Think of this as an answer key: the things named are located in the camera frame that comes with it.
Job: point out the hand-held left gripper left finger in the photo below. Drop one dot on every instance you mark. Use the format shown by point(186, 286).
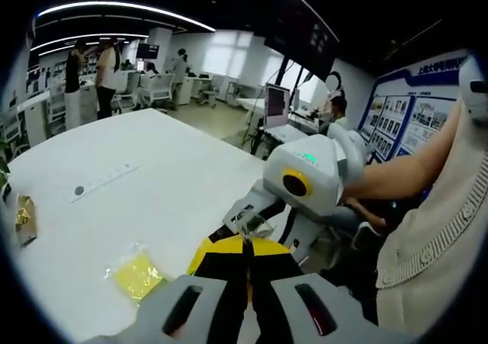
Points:
point(183, 313)

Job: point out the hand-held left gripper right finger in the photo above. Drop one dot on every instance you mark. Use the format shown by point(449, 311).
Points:
point(289, 309)

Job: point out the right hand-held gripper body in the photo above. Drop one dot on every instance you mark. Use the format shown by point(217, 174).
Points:
point(324, 161)

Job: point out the large yellow sponge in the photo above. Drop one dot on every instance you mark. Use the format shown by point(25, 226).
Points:
point(135, 275)

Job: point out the computer monitor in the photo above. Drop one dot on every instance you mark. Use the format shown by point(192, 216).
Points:
point(277, 105)

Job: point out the white office chair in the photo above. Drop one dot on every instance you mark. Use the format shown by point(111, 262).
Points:
point(160, 90)
point(213, 90)

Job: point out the large black screen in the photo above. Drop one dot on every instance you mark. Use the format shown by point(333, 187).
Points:
point(305, 42)

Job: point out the person in beige knit vest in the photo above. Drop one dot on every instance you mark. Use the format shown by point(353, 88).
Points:
point(438, 245)

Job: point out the table socket panel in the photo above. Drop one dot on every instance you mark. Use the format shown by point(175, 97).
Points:
point(103, 180)

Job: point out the white worn device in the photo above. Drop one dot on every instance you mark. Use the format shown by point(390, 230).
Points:
point(476, 92)

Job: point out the gold foil packet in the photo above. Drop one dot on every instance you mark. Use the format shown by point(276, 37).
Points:
point(26, 220)

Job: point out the small hanging screen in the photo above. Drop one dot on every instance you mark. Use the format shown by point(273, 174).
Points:
point(148, 51)

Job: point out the green potted plant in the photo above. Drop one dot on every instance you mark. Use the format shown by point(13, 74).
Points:
point(4, 168)

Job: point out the blue wall poster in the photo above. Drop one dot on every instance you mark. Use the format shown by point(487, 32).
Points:
point(404, 111)

